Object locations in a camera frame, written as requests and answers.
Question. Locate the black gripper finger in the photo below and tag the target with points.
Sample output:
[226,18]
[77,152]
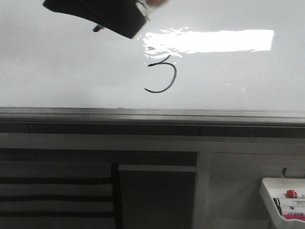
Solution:
[120,16]

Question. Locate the black capped whiteboard marker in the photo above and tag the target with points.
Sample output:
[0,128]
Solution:
[290,206]

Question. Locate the red capped whiteboard marker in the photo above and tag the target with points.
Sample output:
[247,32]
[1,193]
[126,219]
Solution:
[295,193]

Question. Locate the pink whiteboard marker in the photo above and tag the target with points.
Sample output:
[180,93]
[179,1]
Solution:
[294,216]

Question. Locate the dark panel with white top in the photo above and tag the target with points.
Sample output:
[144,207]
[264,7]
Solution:
[157,199]

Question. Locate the grey black striped fabric organizer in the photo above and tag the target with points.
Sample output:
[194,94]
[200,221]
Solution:
[45,195]

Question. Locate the white marker tray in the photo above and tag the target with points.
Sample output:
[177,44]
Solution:
[276,188]

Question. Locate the white whiteboard with aluminium frame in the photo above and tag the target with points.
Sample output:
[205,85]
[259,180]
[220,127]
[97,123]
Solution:
[197,67]

